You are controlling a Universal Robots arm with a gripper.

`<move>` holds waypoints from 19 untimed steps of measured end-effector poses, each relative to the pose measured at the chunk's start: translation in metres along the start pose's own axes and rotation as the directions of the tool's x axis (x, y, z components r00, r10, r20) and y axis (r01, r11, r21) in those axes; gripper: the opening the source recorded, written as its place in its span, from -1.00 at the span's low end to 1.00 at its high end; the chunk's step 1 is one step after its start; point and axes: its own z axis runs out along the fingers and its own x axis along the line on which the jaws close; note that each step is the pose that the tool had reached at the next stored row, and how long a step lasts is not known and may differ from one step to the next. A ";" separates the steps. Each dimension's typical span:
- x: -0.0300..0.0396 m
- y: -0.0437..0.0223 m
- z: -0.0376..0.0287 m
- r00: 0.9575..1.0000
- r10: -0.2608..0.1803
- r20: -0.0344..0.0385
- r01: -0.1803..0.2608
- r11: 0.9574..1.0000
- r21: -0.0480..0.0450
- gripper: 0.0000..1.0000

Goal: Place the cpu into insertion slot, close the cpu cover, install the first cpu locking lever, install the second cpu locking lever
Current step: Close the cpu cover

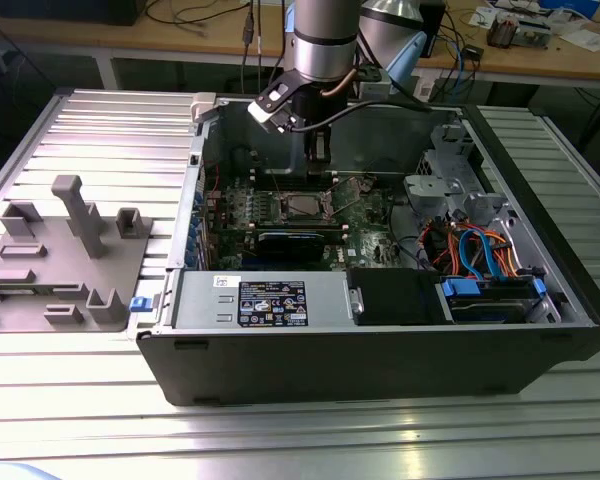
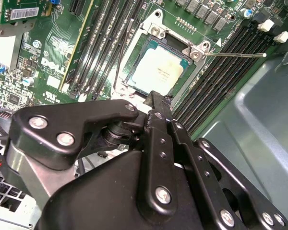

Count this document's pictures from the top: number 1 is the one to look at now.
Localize wooden desk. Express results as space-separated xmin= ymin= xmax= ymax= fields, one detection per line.
xmin=0 ymin=0 xmax=600 ymax=84

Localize black camera cable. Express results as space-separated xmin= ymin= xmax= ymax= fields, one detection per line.
xmin=284 ymin=98 xmax=434 ymax=134

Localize grey wrist-mounted box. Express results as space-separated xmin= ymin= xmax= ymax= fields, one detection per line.
xmin=357 ymin=67 xmax=396 ymax=101

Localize green circuit module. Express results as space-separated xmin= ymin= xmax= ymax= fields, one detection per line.
xmin=517 ymin=17 xmax=554 ymax=50

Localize metal socket cover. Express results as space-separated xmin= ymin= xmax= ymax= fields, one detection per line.
xmin=328 ymin=174 xmax=369 ymax=214

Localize black drive bay cover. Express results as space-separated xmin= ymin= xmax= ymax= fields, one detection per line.
xmin=347 ymin=268 xmax=441 ymax=326

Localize grey metal drive cage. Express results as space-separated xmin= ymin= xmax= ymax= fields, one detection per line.
xmin=402 ymin=122 xmax=569 ymax=326

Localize black tower box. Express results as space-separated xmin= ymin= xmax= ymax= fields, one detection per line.
xmin=420 ymin=0 xmax=447 ymax=59

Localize CPU cooler with fins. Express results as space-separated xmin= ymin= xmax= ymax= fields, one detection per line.
xmin=487 ymin=13 xmax=520 ymax=50

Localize blue flat data wire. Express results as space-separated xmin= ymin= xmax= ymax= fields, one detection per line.
xmin=457 ymin=225 xmax=496 ymax=280

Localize beige plastic bracket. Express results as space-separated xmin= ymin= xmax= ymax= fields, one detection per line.
xmin=189 ymin=93 xmax=219 ymax=124

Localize orange wire bundle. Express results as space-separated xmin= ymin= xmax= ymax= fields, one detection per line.
xmin=429 ymin=227 xmax=524 ymax=279

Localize silver power supply unit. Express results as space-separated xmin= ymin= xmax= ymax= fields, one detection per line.
xmin=172 ymin=269 xmax=356 ymax=331

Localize black power supply label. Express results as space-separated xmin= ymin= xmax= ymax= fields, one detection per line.
xmin=237 ymin=279 xmax=309 ymax=329

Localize grey parts rack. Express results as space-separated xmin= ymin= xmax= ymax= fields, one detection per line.
xmin=0 ymin=174 xmax=154 ymax=334

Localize black PC case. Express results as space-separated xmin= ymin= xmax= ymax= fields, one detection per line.
xmin=135 ymin=92 xmax=600 ymax=409

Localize silver CPU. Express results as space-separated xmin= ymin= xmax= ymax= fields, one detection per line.
xmin=285 ymin=193 xmax=323 ymax=218

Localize white label sheet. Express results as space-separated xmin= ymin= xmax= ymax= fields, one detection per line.
xmin=413 ymin=74 xmax=435 ymax=103

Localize CPU socket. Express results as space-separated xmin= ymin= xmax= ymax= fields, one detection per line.
xmin=278 ymin=190 xmax=330 ymax=223

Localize green motherboard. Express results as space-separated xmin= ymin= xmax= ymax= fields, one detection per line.
xmin=199 ymin=172 xmax=416 ymax=274

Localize hard disk in blue carrier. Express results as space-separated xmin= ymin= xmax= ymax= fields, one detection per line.
xmin=437 ymin=277 xmax=546 ymax=324

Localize white paper sheets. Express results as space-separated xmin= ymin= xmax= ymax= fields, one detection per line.
xmin=559 ymin=27 xmax=600 ymax=52

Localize black graphics card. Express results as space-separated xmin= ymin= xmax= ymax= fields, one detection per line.
xmin=255 ymin=230 xmax=327 ymax=265

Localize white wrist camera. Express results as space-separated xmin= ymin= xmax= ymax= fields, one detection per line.
xmin=247 ymin=74 xmax=300 ymax=134

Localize large black box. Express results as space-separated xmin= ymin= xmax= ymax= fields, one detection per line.
xmin=0 ymin=0 xmax=141 ymax=26

